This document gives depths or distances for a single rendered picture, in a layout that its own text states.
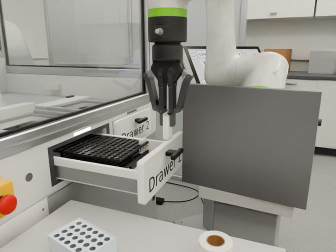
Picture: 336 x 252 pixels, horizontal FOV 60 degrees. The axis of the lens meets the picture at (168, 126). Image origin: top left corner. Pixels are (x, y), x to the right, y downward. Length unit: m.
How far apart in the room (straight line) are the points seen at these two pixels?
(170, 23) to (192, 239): 0.49
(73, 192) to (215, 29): 0.71
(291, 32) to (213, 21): 3.28
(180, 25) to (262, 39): 3.68
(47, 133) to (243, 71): 0.64
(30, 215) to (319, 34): 3.96
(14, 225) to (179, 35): 0.59
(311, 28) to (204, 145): 3.53
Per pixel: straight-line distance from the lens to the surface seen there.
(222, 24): 1.07
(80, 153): 0.85
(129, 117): 1.14
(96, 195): 1.06
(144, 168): 0.68
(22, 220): 0.83
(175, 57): 0.69
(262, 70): 1.01
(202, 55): 1.63
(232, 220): 1.01
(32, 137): 0.79
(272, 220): 0.98
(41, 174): 0.83
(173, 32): 0.68
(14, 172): 0.77
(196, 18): 2.48
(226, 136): 0.86
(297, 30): 4.31
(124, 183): 0.74
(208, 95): 0.86
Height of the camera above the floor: 1.18
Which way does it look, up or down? 15 degrees down
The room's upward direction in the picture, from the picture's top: straight up
